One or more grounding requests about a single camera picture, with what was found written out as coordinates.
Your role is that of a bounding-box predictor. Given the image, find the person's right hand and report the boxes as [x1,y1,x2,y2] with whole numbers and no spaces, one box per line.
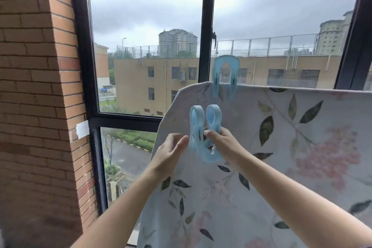
[203,127,250,173]

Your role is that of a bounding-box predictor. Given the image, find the person's left hand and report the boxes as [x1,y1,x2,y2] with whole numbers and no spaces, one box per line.
[150,133,190,181]

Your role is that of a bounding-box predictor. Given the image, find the floral light blue bedsheet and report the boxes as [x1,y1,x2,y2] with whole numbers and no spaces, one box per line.
[136,81,372,248]

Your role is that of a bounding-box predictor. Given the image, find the person's left forearm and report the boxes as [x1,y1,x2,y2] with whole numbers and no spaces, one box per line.
[69,166,163,248]

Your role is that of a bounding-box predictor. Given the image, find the person's right forearm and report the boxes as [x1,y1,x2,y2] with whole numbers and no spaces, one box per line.
[237,153,372,248]

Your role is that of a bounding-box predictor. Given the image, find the long beige building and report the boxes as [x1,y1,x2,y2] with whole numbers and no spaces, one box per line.
[114,54,372,117]

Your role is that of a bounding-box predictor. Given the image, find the brown brick building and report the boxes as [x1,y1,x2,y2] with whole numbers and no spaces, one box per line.
[93,43,110,88]

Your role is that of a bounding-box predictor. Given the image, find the grey tall apartment block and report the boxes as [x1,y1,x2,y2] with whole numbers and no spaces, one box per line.
[158,28,198,59]

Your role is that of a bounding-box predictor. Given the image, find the white tall apartment buildings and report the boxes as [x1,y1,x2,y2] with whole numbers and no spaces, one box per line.
[315,10,355,56]

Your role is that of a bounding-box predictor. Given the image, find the white paper sheet on wall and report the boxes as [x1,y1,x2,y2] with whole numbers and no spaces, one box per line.
[75,120,90,140]

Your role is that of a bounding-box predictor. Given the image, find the rooftop wire fence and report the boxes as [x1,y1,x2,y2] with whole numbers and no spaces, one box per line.
[116,33,320,59]

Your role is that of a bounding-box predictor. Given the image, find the black metal window frame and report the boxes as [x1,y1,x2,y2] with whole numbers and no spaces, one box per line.
[67,0,372,216]

